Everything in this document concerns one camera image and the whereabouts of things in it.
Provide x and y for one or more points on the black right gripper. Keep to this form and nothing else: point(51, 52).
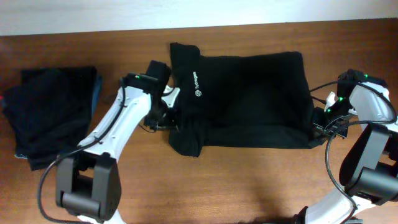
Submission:
point(325, 128)

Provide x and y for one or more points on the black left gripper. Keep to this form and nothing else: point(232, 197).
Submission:
point(160, 121)

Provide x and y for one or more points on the black t-shirt with logo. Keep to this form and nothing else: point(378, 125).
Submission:
point(256, 101)

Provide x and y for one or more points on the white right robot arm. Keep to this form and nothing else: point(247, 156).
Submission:
point(364, 181)

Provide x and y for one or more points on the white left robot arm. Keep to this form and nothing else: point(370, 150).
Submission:
point(88, 184)

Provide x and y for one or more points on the stack of folded dark clothes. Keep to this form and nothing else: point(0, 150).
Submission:
point(50, 111)

